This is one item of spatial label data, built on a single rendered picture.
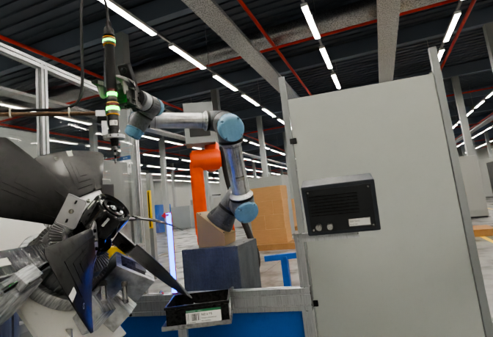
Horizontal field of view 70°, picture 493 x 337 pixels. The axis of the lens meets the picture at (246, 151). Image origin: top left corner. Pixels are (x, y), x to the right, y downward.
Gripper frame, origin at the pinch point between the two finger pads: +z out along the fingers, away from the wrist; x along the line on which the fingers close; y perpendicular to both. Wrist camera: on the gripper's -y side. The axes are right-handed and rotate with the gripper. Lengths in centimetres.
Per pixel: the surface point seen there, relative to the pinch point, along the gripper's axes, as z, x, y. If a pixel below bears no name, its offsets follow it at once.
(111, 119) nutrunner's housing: -1.4, -0.8, 14.4
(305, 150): -182, -49, 10
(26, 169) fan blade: 24.2, 7.8, 32.0
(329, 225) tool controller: -33, -66, 58
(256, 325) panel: -39, -33, 93
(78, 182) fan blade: 1.9, 10.5, 34.5
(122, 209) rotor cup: 3.5, -6.1, 44.9
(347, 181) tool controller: -32, -74, 43
